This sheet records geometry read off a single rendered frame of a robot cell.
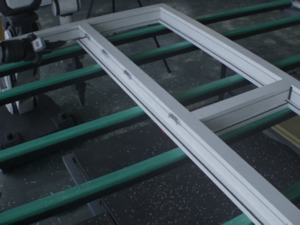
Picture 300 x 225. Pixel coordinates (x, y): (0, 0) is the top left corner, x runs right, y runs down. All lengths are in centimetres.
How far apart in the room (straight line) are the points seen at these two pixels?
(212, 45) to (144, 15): 43
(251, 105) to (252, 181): 35
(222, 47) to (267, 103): 38
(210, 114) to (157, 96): 18
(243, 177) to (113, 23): 110
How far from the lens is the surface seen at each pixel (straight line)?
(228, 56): 151
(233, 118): 117
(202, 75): 319
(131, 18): 183
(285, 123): 163
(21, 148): 115
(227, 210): 129
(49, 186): 226
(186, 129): 106
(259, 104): 122
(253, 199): 91
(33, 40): 154
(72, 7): 184
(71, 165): 151
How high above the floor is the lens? 156
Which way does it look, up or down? 34 degrees down
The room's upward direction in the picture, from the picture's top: 1 degrees counter-clockwise
